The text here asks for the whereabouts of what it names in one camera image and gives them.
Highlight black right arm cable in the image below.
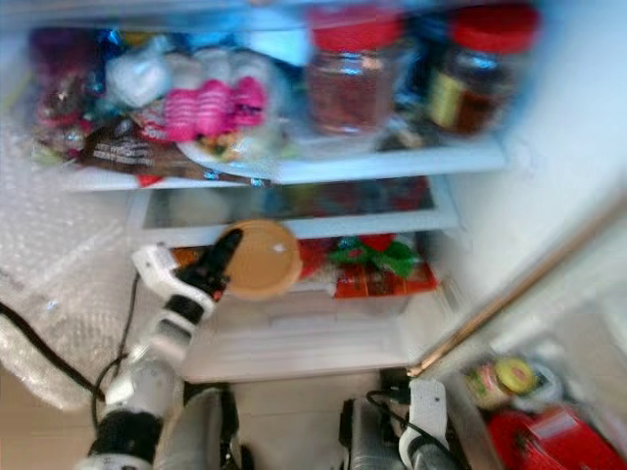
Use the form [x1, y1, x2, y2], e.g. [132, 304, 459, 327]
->
[364, 370, 417, 422]

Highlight dark purple snack bag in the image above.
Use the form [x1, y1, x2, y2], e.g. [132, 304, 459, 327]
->
[27, 27, 104, 163]

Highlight clear bubble wrap sheet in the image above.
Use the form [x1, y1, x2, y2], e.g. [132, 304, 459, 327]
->
[0, 39, 148, 412]

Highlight white fridge shelf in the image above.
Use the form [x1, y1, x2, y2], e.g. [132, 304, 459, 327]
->
[59, 135, 510, 192]

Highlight red lid jar yellow label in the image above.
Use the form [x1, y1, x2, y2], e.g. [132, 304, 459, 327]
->
[426, 3, 542, 138]

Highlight thick black cable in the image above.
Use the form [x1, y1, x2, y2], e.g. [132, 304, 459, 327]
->
[0, 302, 99, 398]

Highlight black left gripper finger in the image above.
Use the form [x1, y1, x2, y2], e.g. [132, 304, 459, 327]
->
[201, 228, 244, 285]

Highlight black glass door fridge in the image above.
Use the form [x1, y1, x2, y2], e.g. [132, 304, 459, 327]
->
[0, 0, 627, 470]

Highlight brown flat packet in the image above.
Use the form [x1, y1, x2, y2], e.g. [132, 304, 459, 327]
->
[78, 122, 270, 187]

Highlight tan round plastic container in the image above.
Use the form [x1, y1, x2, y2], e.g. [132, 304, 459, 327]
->
[220, 218, 303, 301]

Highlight grey left robot leg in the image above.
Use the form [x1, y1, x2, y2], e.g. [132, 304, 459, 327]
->
[157, 387, 236, 470]

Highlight red lid jar brown contents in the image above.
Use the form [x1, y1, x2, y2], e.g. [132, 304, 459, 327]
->
[304, 5, 412, 138]

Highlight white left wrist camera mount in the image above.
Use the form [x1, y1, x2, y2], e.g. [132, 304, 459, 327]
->
[130, 243, 217, 319]

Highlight clear fridge drawer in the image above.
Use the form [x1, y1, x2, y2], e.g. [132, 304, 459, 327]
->
[142, 176, 461, 248]

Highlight white plastic bag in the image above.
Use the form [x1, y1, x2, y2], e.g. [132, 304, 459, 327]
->
[106, 39, 177, 109]

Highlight green red food package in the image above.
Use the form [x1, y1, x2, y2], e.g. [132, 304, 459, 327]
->
[328, 233, 440, 298]

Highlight pink white snack bag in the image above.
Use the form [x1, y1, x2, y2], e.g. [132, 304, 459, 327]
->
[157, 49, 290, 167]

